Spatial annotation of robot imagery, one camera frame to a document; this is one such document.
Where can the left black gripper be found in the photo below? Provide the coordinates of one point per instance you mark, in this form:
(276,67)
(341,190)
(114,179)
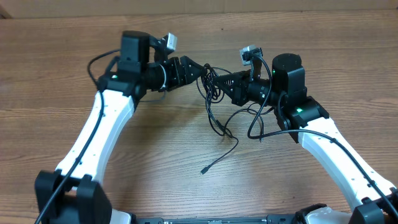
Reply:
(185,77)

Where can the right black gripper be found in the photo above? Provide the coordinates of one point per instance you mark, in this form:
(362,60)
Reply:
(237,91)

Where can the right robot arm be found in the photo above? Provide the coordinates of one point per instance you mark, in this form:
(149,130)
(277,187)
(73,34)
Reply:
(371,197)

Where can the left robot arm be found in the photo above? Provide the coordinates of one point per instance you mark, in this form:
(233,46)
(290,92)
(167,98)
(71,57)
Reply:
(73,192)

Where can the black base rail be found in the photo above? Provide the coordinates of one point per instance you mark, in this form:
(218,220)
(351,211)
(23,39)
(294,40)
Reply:
(268,219)

